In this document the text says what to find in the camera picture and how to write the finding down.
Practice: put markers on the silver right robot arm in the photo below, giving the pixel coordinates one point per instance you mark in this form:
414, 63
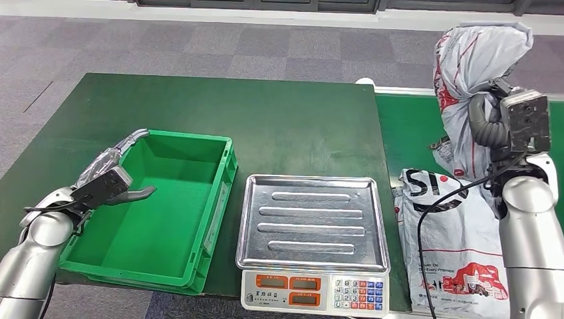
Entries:
528, 246

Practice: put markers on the silver conveyor side rail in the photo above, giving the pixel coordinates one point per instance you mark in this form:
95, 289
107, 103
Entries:
396, 90

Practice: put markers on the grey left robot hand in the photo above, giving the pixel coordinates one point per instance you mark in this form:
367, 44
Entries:
99, 169

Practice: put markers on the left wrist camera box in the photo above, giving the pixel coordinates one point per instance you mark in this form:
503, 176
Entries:
101, 187

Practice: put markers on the white floor ledge strip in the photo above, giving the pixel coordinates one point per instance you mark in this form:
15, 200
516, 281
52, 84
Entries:
220, 16

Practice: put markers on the green conveyor belt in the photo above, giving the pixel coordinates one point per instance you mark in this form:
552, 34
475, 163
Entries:
405, 132

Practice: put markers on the grey printed courier parcel bag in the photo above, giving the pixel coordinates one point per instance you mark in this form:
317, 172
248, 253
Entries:
454, 237
476, 53

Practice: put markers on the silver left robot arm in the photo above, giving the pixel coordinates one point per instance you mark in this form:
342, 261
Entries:
31, 264

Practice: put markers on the steel scale weighing pan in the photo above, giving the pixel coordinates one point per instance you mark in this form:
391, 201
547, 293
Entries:
313, 220

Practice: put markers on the grey framed glass partition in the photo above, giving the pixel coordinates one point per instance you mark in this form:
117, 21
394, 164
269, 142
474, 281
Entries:
264, 4

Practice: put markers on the white electronic price scale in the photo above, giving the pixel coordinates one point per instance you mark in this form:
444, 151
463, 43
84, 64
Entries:
326, 293

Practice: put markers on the green plastic crate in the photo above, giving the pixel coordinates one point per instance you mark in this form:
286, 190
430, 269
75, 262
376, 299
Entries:
154, 220

